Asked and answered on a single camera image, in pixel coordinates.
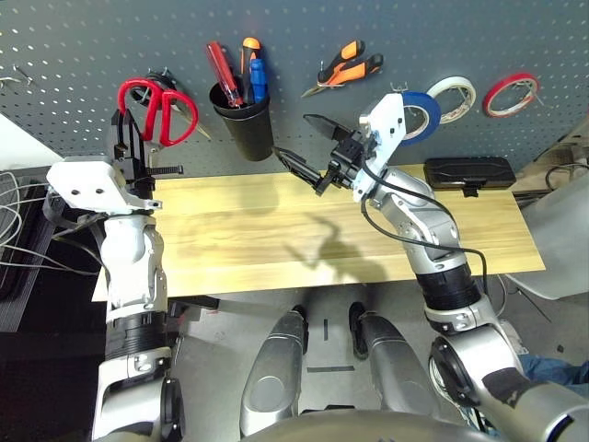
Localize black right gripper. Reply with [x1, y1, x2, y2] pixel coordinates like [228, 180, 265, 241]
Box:
[272, 113, 370, 195]

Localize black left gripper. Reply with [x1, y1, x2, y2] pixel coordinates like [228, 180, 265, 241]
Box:
[111, 109, 185, 195]

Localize red handled scissors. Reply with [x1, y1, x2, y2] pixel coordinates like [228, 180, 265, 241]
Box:
[117, 78, 201, 160]

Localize orange black pliers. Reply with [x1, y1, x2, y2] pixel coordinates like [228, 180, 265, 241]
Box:
[300, 39, 385, 99]

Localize blue screwdriver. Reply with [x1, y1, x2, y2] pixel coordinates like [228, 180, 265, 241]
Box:
[248, 58, 271, 105]

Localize blue tape roll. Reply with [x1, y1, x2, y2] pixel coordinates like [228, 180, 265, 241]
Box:
[397, 89, 443, 149]

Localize grey pegboard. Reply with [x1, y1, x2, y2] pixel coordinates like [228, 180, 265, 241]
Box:
[0, 0, 589, 179]

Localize black cup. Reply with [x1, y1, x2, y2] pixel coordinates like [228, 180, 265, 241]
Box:
[208, 82, 275, 163]

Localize red screwdriver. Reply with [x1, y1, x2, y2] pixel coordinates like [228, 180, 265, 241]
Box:
[204, 41, 245, 110]

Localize orange black screwdriver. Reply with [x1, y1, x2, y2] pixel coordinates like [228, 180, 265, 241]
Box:
[238, 36, 263, 105]

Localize white tape roll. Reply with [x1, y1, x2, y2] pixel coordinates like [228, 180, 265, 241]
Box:
[424, 76, 478, 126]

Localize black plastic tool case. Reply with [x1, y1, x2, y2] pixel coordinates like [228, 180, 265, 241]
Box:
[423, 156, 517, 199]

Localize black ribbed crate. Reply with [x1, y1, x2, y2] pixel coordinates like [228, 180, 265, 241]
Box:
[0, 182, 52, 333]

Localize red tape roll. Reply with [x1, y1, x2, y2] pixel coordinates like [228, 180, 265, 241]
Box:
[481, 72, 541, 119]

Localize silver right robot leg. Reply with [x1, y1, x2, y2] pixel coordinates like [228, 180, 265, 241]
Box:
[348, 300, 439, 416]

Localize silver robot leg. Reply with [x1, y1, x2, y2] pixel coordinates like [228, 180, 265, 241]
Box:
[239, 305, 310, 436]
[348, 300, 439, 416]

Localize silver left robot leg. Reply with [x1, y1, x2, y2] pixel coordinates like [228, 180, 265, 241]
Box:
[239, 305, 310, 436]

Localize white curved panel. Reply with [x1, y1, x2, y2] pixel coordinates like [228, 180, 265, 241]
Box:
[517, 181, 589, 301]

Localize grey robot torso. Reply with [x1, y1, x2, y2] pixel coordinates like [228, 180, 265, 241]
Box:
[264, 410, 489, 442]

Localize blue jeans leg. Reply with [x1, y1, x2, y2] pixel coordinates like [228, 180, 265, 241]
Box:
[519, 353, 589, 402]

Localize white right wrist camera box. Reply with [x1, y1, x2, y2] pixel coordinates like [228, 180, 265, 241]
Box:
[352, 92, 409, 204]

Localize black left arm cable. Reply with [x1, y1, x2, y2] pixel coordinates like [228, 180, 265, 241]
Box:
[42, 192, 108, 241]

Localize grey loose cable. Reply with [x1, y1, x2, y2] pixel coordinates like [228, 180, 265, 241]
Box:
[0, 169, 100, 278]

